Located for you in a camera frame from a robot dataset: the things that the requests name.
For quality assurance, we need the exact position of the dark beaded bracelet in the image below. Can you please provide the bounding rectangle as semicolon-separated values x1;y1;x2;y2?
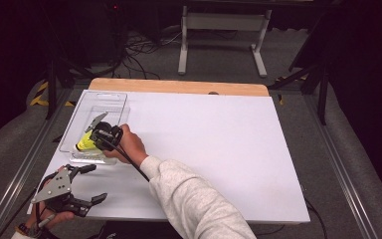
14;222;40;238

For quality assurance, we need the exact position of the tangle of black floor cables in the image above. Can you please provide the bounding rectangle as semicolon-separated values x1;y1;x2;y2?
111;30;184;81

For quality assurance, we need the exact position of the white table mat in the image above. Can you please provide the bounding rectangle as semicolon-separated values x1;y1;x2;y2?
26;89;311;224

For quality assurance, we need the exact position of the yellow black floor tape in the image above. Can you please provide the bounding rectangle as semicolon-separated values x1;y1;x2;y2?
29;81;76;109

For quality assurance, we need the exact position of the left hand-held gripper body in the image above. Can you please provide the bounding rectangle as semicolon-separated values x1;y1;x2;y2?
30;166;95;219

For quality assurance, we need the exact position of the left hand-held gripper black cable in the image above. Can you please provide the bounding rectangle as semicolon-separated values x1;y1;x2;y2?
34;171;62;239

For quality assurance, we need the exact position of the person's right hand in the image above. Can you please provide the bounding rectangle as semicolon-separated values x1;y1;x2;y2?
101;122;149;167

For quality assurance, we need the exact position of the person's black clothing white logo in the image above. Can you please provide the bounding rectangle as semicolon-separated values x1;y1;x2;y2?
94;220;184;239

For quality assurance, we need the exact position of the clear plastic tray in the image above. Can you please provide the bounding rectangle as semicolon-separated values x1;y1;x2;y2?
58;91;131;166

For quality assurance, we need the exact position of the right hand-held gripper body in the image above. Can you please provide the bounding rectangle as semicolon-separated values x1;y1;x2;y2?
85;111;124;152

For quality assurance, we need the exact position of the white metal stand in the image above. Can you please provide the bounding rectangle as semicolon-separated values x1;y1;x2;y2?
177;5;274;80

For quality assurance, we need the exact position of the black floor cable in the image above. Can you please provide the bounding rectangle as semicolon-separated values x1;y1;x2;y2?
303;197;328;239

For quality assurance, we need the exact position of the aluminium floor rail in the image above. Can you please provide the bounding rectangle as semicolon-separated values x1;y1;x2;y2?
0;89;78;239
302;94;382;239

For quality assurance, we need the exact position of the hand-held gripper black cable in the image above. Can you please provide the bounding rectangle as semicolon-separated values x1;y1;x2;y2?
34;171;62;239
106;131;151;183

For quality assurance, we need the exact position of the right hand-held gripper black cable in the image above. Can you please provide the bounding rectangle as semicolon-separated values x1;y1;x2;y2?
106;131;151;183

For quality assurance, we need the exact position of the yellow shuttlecock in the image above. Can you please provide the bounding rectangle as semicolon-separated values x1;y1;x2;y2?
75;130;104;155

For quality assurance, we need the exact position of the black tripod stand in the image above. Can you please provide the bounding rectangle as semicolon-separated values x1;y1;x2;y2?
44;59;96;120
268;62;330;126

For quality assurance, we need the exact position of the person's left hand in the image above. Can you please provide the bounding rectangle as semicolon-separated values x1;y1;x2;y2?
24;165;76;230

